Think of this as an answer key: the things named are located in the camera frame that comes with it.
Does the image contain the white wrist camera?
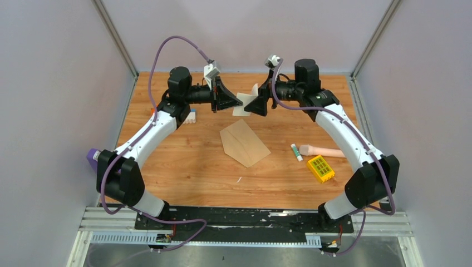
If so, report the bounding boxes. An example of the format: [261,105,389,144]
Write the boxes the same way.
[203,61,221,89]
[264,55,283,71]

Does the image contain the white and blue building block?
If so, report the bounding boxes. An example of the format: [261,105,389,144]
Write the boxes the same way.
[183,108,196,124]

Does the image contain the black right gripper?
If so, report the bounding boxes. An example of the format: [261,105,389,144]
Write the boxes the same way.
[244,70,303,117]

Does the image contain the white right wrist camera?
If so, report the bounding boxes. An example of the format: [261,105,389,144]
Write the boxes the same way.
[264,55,283,71]

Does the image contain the pink toy microphone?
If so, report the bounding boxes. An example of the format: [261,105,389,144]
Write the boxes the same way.
[299,145,346,158]

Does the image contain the tan paper envelope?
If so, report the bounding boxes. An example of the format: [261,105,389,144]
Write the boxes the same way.
[220,119,271,168]

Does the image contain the purple box with card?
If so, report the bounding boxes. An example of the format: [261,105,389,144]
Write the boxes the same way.
[86,149,101,172]

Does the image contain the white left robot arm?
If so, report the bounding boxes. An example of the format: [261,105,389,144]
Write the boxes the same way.
[95,62,242,230]

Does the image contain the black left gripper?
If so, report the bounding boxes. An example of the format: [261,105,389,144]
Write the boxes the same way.
[183,77,242,113]

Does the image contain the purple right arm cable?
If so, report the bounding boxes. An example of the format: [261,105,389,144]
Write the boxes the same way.
[271,58,396,257]

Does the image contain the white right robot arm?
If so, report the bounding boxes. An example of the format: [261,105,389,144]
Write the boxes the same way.
[244,55,400,233]

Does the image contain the lined letter paper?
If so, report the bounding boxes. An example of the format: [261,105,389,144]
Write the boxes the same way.
[232,83,258,117]

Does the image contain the yellow building block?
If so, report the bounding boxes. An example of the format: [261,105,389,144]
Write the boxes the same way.
[307,155,335,183]

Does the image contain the white green glue stick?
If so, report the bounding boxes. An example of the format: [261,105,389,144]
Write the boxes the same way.
[291,144,303,162]

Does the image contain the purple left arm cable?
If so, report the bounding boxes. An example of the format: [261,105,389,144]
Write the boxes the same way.
[99,36,215,255]

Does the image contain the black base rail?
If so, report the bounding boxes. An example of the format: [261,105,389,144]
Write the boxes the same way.
[134,206,354,243]

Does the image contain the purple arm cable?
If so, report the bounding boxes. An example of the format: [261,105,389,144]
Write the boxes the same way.
[99,36,215,255]
[271,58,396,257]

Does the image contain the white slotted cable duct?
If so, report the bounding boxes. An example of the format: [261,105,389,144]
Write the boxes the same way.
[90,232,322,249]

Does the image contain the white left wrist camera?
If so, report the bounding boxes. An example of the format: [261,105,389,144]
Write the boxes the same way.
[203,61,221,89]

